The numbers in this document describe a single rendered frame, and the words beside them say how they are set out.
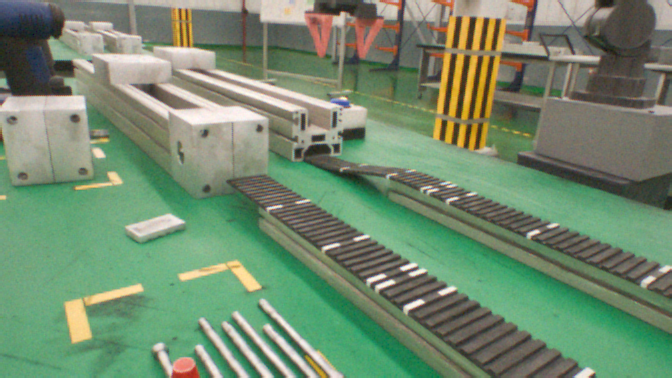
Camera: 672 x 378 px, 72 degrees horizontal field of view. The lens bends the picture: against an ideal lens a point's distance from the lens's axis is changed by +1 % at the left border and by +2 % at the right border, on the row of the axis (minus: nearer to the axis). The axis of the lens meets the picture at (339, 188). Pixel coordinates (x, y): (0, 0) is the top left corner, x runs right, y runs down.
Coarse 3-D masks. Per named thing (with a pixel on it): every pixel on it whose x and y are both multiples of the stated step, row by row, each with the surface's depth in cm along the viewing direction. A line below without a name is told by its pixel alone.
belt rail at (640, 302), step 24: (408, 192) 57; (432, 216) 55; (456, 216) 52; (480, 240) 49; (504, 240) 48; (528, 240) 45; (528, 264) 45; (552, 264) 43; (576, 264) 41; (600, 288) 40; (624, 288) 38; (648, 312) 37
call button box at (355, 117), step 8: (344, 112) 87; (352, 112) 88; (360, 112) 90; (344, 120) 88; (352, 120) 89; (360, 120) 90; (344, 128) 88; (352, 128) 90; (360, 128) 91; (344, 136) 89; (352, 136) 90; (360, 136) 91
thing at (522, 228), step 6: (522, 222) 47; (528, 222) 47; (534, 222) 47; (540, 222) 47; (546, 222) 47; (510, 228) 45; (516, 228) 46; (522, 228) 45; (528, 228) 45; (534, 228) 46; (540, 228) 46; (522, 234) 45
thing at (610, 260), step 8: (616, 248) 42; (600, 256) 40; (608, 256) 41; (616, 256) 41; (624, 256) 41; (632, 256) 41; (592, 264) 40; (600, 264) 40; (608, 264) 39; (616, 264) 39; (608, 272) 39
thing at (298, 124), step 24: (192, 72) 109; (216, 72) 112; (216, 96) 95; (240, 96) 86; (264, 96) 82; (288, 96) 86; (288, 120) 75; (312, 120) 80; (336, 120) 77; (288, 144) 74; (312, 144) 75; (336, 144) 80
